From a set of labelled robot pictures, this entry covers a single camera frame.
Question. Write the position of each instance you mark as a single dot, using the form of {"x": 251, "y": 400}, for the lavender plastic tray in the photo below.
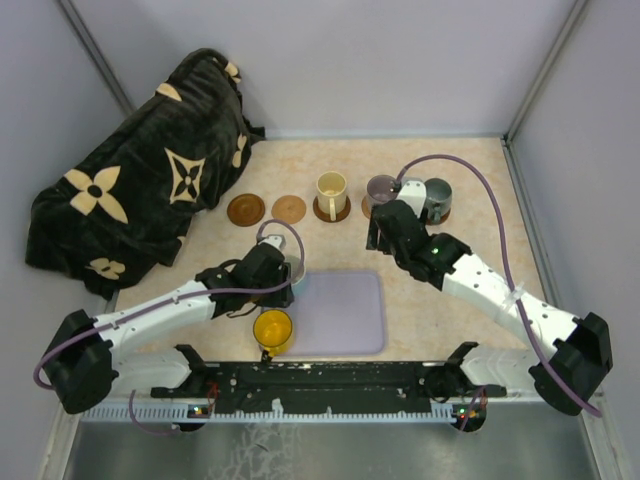
{"x": 339, "y": 313}

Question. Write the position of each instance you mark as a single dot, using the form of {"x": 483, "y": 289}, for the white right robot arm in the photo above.
{"x": 572, "y": 355}

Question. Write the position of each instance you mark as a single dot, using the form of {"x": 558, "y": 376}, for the dark brown round coaster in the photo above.
{"x": 343, "y": 214}

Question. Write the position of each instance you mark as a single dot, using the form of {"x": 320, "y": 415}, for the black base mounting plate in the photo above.
{"x": 387, "y": 387}

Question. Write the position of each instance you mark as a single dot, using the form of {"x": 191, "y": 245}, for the grey-green mug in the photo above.
{"x": 439, "y": 194}

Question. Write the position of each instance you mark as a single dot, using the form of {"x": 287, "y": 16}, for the black floral blanket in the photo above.
{"x": 129, "y": 204}

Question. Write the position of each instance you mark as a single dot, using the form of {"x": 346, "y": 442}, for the white and blue mug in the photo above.
{"x": 297, "y": 272}

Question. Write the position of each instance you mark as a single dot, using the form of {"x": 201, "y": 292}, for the light wooden coaster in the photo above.
{"x": 289, "y": 208}

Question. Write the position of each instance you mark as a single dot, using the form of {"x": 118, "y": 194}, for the cream mug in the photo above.
{"x": 331, "y": 194}

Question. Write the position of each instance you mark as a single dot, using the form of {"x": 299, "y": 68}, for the purple mug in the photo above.
{"x": 380, "y": 189}

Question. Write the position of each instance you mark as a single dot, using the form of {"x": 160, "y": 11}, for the dark brown wooden coaster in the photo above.
{"x": 436, "y": 217}

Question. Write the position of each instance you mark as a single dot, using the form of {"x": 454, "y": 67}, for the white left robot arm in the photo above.
{"x": 91, "y": 358}

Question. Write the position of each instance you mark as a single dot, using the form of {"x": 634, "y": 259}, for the yellow mug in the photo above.
{"x": 273, "y": 330}

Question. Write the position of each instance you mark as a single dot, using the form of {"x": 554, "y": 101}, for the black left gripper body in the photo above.
{"x": 275, "y": 293}

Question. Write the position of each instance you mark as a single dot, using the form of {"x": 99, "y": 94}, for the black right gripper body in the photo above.
{"x": 377, "y": 242}

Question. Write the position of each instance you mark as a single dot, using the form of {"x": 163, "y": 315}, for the light woven coaster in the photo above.
{"x": 367, "y": 209}

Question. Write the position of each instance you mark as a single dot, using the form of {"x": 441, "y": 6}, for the grey aluminium frame rail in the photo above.
{"x": 568, "y": 28}

